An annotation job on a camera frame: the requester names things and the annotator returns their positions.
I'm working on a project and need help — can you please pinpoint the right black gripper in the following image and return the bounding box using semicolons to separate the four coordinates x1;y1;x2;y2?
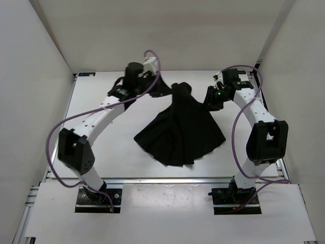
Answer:
199;86;231;112

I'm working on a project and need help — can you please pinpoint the black pleated skirt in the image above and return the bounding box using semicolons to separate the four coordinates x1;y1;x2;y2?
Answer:
134;78;226;167

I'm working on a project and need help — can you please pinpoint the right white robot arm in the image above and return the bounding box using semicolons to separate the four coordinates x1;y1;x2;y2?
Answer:
204;81;288;203

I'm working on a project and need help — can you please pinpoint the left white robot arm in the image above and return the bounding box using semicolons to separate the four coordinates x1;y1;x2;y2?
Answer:
57;57;161;203

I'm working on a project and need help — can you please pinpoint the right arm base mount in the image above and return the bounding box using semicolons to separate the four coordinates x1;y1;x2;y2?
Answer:
208;180;262;215

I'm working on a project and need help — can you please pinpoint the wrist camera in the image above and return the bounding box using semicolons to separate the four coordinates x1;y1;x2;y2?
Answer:
143;56;158;76
213;68;253;89

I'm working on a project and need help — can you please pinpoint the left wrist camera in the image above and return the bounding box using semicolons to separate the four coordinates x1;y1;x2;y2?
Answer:
143;56;158;76

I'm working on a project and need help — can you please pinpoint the left blue corner label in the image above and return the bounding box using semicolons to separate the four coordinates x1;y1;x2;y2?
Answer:
78;72;95;77

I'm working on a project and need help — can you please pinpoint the left aluminium frame rail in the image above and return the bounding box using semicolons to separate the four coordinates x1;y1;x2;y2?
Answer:
10;185;41;244

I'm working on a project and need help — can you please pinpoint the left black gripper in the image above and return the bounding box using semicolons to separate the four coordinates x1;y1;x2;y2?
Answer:
133;71;173;97

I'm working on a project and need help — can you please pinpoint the front aluminium rail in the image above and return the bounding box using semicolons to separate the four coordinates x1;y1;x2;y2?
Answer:
104;177;232;185

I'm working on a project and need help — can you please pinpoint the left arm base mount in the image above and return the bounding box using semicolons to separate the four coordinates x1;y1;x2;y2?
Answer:
75;183;122;214

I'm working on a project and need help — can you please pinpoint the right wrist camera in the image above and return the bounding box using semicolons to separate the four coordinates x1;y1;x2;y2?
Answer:
213;68;253;89

